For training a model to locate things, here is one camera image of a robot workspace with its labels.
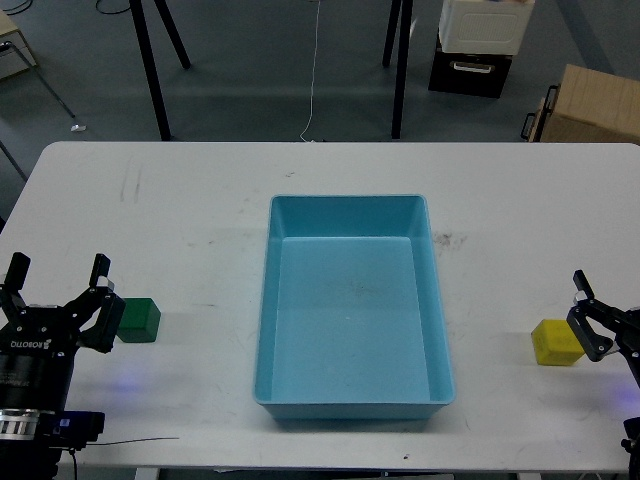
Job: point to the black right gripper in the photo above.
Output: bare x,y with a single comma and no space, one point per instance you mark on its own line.
624,324

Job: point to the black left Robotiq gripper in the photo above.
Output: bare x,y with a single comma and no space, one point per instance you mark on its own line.
39,343

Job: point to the yellow cube block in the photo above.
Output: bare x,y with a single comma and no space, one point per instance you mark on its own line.
555,344

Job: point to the green cube block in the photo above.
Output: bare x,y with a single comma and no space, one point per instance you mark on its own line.
140,321

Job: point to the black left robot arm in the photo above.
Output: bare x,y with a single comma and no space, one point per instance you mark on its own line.
32,441

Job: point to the cardboard box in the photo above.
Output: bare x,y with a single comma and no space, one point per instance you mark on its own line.
586,106

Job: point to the black drawer box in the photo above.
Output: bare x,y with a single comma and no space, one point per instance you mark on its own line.
481,75

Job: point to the blue plastic bin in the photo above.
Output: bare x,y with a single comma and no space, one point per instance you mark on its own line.
351,323

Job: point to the wooden cabinet with metal leg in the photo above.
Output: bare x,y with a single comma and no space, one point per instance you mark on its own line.
17,58

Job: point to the black right stand legs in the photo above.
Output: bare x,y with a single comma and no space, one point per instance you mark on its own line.
397,39

